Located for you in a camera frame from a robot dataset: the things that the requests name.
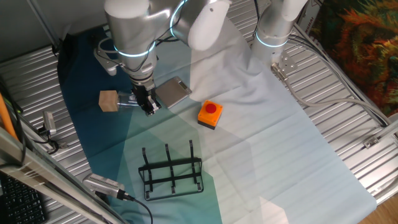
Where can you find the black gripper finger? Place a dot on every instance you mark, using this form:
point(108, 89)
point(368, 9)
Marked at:
point(141, 104)
point(154, 105)

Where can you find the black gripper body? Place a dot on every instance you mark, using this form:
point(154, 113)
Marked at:
point(143, 91)

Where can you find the clear glass cup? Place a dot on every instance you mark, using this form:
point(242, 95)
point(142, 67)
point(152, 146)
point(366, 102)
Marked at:
point(127, 99)

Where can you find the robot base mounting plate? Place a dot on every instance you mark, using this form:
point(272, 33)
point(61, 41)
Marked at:
point(287, 62)

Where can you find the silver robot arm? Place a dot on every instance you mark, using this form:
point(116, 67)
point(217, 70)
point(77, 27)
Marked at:
point(133, 31)

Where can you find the silver digital kitchen scale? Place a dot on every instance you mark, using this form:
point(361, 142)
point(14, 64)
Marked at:
point(174, 91)

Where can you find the wooden cube block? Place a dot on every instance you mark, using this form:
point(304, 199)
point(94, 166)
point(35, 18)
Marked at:
point(109, 101)

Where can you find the grey square metal plate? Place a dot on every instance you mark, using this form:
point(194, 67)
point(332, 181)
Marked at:
point(105, 63)

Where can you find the orange emergency stop button box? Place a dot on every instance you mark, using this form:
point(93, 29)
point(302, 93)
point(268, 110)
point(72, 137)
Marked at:
point(206, 119)

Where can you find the teal white blue tablecloth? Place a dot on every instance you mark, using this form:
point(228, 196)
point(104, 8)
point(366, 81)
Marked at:
point(248, 140)

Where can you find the grey metal pole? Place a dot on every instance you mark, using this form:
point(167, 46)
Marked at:
point(43, 25)

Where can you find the orange pole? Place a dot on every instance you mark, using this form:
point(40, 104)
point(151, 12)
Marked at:
point(6, 118)

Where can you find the black keyboard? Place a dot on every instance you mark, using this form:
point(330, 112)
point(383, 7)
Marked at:
point(18, 202)

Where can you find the white cardboard box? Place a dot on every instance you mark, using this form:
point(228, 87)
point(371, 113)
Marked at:
point(311, 15)

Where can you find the colourful orange green cloth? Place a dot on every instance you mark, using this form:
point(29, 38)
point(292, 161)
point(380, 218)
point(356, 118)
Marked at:
point(357, 46)

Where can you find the silver ribbed camera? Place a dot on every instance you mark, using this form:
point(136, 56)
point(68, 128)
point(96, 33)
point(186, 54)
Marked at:
point(101, 183)

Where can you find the small silver camera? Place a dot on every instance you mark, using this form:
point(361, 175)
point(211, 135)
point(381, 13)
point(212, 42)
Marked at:
point(49, 123)

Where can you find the small camera mount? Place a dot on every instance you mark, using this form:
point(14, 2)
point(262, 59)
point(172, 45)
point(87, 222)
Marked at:
point(51, 143)

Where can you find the aluminium frame bar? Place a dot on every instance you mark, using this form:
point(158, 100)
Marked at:
point(46, 177)

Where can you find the metal table bracket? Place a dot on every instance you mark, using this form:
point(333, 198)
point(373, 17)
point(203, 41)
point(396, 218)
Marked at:
point(371, 142)

